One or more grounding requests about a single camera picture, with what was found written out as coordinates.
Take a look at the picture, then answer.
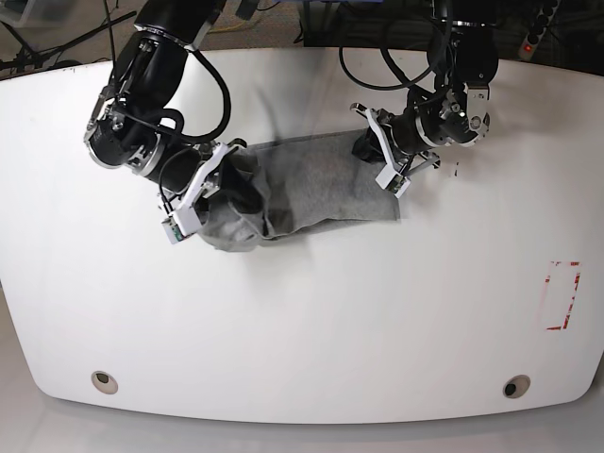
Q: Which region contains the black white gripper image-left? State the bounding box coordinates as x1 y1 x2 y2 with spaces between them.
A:
84 89 264 215

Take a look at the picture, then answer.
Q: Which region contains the yellow cable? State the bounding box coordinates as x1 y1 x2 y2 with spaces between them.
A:
214 16 265 35

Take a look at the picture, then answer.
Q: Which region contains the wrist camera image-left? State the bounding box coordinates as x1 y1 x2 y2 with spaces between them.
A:
161 210 201 244

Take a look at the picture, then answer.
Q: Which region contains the red tape marking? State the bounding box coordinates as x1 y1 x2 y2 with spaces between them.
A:
540 261 581 331

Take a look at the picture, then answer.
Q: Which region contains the black power strip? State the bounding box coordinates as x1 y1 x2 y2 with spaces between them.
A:
518 0 562 61

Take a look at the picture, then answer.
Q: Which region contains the black arm cable image-left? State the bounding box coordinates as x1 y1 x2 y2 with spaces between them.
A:
166 54 223 136

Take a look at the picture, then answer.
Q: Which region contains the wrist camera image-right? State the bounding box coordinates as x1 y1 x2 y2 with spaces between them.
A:
376 165 411 198

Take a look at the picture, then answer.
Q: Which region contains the grey T-shirt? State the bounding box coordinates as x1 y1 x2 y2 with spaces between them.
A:
199 130 400 252

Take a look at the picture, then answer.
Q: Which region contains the black arm cable image-right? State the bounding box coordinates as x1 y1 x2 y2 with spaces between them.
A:
338 20 446 92

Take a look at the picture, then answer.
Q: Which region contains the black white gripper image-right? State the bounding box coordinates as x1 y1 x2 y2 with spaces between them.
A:
350 84 490 177

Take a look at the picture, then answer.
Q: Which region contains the right table grommet hole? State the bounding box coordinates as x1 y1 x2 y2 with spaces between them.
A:
502 375 531 399

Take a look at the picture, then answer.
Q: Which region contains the left table grommet hole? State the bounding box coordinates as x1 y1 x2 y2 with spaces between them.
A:
91 371 119 394

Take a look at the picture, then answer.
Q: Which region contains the table grommet hole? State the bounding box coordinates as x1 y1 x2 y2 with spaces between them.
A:
502 375 531 399
91 371 119 394

